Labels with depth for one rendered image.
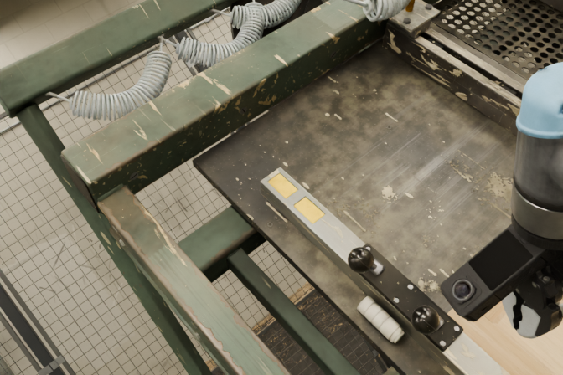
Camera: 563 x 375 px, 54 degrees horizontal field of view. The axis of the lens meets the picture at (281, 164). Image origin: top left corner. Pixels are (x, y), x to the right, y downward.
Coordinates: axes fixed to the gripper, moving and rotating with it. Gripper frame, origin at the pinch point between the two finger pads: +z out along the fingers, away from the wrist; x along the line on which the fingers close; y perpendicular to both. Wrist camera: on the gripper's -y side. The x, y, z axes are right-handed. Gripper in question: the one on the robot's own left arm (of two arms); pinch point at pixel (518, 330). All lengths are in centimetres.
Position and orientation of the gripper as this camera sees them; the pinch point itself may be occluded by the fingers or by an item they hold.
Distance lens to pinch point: 73.9
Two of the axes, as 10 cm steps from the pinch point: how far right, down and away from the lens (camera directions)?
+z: 2.1, 7.2, 6.6
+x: -3.8, -5.6, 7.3
